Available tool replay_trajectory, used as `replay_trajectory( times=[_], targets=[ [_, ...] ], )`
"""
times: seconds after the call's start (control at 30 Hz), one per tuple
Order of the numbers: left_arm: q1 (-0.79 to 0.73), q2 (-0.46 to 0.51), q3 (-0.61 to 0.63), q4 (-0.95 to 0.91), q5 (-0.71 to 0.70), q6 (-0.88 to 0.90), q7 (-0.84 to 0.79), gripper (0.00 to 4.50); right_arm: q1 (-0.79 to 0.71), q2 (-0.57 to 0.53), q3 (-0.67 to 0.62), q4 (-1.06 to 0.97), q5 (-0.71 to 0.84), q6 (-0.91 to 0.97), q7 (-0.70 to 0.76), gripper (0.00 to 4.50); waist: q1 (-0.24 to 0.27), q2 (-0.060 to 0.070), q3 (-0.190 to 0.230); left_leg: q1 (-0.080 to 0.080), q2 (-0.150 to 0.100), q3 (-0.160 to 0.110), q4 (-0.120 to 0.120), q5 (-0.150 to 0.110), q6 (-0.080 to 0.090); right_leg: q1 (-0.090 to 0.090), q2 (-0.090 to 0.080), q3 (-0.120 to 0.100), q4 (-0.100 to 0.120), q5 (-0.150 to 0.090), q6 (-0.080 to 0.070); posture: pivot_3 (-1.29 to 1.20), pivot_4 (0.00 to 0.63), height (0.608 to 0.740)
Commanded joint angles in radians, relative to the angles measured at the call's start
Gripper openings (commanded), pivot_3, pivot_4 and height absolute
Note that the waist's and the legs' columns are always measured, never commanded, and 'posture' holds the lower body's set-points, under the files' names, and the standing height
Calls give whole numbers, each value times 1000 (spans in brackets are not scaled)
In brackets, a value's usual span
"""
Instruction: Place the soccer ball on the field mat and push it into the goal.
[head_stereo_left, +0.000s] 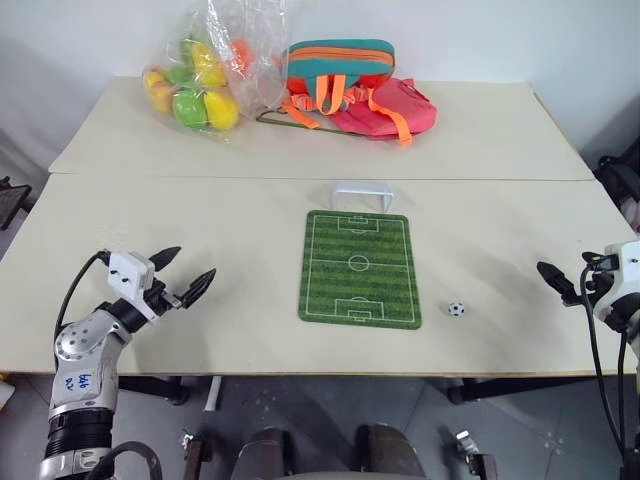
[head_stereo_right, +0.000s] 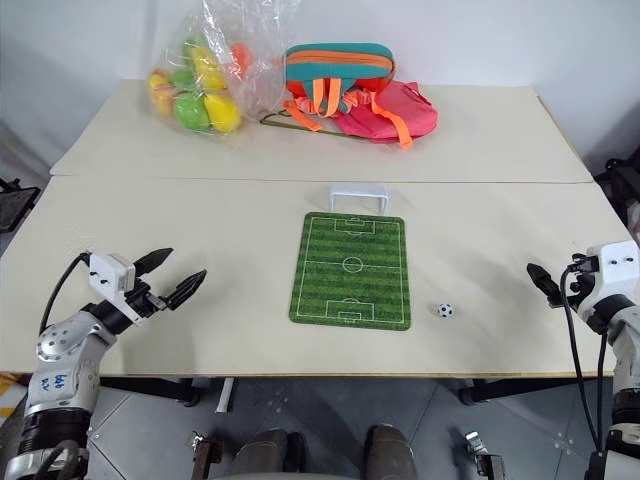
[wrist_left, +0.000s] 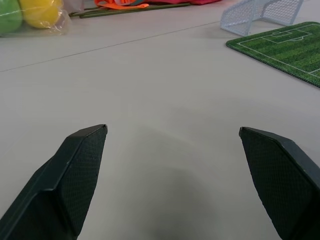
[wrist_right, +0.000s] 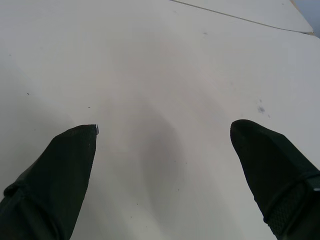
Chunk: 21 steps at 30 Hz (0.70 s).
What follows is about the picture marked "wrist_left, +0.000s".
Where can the white mesh mini goal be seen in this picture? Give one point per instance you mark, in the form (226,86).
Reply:
(255,13)

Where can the clear plastic bag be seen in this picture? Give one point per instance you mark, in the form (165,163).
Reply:
(53,23)

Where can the green foam ball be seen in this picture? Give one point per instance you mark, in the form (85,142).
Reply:
(8,15)

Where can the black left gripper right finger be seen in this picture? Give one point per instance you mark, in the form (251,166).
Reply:
(280,180)

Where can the yellow foam ball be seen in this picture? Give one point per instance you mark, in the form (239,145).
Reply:
(41,12)

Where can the pink fabric item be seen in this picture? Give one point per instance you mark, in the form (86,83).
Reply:
(180,2)

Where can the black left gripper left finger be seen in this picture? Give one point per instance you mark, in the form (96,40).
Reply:
(62,185)

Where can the olive green rod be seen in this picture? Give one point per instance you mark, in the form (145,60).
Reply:
(130,11)

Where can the green soccer field mat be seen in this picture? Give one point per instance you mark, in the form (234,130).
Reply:
(285,48)

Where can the orange fabric item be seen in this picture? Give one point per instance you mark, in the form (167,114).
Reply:
(117,4)

